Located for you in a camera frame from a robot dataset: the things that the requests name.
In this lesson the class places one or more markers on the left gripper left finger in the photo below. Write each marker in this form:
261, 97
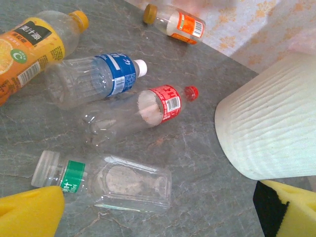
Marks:
27, 214

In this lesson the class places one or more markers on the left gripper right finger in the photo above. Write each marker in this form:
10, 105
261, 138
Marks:
298, 214

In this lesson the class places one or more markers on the clear bottle green label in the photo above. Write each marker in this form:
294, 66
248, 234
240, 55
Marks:
74, 176

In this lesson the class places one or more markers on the orange juice bottle yellow cap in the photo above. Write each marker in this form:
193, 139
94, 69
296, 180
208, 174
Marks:
29, 54

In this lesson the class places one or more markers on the clear bottle blue label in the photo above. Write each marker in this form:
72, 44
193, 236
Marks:
116, 74

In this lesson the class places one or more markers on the clear bottle red label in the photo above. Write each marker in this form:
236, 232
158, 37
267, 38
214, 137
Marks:
168, 101

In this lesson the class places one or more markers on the small bottle orange label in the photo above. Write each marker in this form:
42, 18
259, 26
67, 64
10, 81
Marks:
187, 26

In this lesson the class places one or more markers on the white plastic bin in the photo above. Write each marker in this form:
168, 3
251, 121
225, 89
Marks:
271, 118

